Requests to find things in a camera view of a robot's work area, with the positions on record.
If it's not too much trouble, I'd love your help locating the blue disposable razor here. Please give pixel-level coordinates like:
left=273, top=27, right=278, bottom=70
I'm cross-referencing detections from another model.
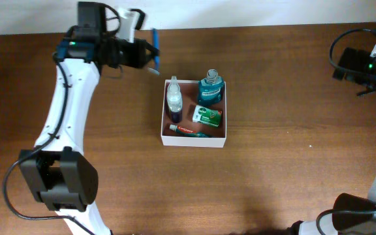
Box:
left=148, top=28, right=160, bottom=75

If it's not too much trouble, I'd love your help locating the clear foam soap dispenser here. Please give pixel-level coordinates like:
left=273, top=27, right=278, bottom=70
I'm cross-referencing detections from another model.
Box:
left=166, top=76, right=183, bottom=123

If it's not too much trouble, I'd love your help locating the teal mouthwash bottle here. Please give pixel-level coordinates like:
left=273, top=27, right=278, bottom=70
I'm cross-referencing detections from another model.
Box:
left=198, top=69, right=225, bottom=106

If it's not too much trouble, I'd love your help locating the toothpaste tube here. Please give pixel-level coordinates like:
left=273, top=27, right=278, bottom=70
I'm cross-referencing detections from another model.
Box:
left=169, top=124, right=211, bottom=138

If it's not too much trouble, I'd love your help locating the green white soap bar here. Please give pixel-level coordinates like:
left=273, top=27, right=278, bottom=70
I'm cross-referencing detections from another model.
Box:
left=192, top=105, right=223, bottom=127

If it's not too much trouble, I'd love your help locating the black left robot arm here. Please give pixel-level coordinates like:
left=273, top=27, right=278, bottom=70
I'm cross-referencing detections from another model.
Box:
left=16, top=1, right=159, bottom=234

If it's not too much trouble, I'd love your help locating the white cardboard box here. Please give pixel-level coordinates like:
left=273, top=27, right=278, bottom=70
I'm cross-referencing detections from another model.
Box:
left=160, top=80, right=227, bottom=148

